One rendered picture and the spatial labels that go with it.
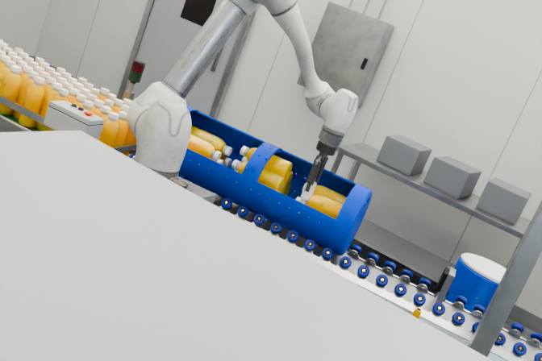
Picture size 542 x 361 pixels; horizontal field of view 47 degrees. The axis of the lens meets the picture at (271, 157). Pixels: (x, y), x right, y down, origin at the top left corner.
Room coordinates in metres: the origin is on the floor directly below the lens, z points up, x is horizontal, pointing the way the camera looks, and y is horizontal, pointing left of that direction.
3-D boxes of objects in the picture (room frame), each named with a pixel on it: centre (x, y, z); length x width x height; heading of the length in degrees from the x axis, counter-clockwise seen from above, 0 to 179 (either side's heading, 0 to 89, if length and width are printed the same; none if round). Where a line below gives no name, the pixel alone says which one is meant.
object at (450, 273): (2.25, -0.78, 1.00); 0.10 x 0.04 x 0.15; 165
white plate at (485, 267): (2.65, -1.08, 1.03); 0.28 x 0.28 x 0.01
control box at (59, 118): (2.38, 0.78, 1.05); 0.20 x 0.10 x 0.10; 75
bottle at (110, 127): (2.48, 0.66, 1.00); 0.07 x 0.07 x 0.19
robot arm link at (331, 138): (2.35, -0.18, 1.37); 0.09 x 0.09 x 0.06
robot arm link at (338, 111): (2.37, -0.18, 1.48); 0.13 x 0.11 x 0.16; 27
